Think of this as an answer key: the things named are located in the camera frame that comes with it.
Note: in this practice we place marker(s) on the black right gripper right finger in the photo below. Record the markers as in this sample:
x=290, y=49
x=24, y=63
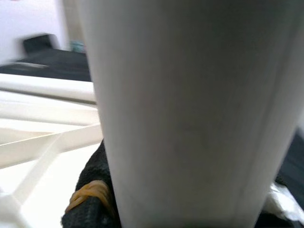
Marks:
x=279, y=181

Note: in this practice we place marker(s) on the yellow rubber band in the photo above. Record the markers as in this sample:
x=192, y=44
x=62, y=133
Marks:
x=85, y=190

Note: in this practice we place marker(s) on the white plastic children table top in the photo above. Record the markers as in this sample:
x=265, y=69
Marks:
x=35, y=171

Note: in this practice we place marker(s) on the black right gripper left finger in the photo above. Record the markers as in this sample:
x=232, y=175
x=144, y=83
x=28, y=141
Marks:
x=95, y=171

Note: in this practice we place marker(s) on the teal plush toy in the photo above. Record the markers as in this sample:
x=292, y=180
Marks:
x=77, y=46

